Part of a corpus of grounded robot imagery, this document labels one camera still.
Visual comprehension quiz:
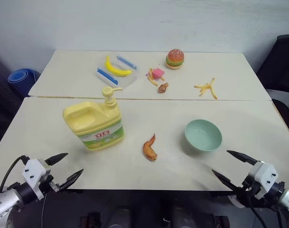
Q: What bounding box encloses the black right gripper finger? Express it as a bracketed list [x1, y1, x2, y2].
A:
[211, 169, 241, 192]
[226, 150, 257, 167]

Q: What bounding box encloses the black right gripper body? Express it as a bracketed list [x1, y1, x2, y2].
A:
[227, 177, 263, 209]

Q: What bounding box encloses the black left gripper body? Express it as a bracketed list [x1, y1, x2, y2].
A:
[40, 162, 64, 193]

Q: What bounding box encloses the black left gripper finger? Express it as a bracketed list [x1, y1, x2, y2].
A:
[59, 169, 84, 191]
[44, 152, 69, 166]

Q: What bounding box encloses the mint green bowl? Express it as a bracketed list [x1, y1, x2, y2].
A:
[184, 119, 223, 153]

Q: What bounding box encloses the yellow detergent pump bottle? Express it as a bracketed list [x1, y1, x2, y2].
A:
[62, 86, 126, 152]

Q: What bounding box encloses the toy fried chicken wing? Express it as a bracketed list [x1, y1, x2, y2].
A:
[142, 133, 158, 162]

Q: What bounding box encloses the rolled blue foam mat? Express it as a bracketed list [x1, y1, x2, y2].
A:
[8, 68, 41, 91]

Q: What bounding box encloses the black office chair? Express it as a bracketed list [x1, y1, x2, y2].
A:
[255, 34, 289, 144]

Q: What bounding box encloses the toy brown chicken nugget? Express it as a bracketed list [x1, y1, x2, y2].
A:
[157, 82, 170, 94]

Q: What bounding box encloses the clear container with blue clips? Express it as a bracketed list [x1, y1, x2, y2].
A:
[95, 54, 139, 89]

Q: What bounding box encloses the yellow toy banana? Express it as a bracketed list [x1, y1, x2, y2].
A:
[104, 55, 133, 77]

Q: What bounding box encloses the toy hamburger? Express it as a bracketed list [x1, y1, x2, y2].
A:
[165, 48, 185, 70]

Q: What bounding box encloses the pink toy fries box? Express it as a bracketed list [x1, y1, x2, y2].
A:
[152, 67, 165, 79]

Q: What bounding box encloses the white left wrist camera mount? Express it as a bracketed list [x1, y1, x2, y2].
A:
[21, 159, 52, 200]

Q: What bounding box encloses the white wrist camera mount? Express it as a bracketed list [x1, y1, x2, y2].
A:
[21, 159, 52, 200]
[246, 161, 279, 193]

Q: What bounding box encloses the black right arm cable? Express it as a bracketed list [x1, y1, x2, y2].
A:
[250, 187, 286, 228]

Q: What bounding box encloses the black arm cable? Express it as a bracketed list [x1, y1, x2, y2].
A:
[0, 155, 29, 193]
[250, 187, 286, 228]

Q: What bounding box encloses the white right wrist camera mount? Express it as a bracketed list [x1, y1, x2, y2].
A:
[246, 161, 279, 193]

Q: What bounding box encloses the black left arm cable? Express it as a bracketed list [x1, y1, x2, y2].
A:
[0, 155, 29, 193]

